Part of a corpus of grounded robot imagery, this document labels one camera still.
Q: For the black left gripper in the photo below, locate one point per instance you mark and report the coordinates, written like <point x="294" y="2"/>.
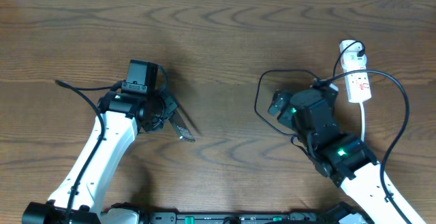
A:
<point x="172" y="106"/>

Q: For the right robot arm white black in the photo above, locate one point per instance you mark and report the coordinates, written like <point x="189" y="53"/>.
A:
<point x="341" y="156"/>

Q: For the white power strip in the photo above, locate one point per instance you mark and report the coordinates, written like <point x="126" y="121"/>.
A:
<point x="353" y="59"/>

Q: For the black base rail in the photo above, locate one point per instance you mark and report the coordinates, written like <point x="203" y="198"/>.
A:
<point x="221" y="218"/>

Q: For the Samsung Galaxy smartphone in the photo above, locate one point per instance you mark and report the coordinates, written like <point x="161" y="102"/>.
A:
<point x="182" y="131"/>

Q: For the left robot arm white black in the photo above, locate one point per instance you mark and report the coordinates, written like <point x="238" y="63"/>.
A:
<point x="129" y="106"/>

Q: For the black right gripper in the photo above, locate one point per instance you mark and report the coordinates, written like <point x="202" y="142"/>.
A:
<point x="276" y="104"/>

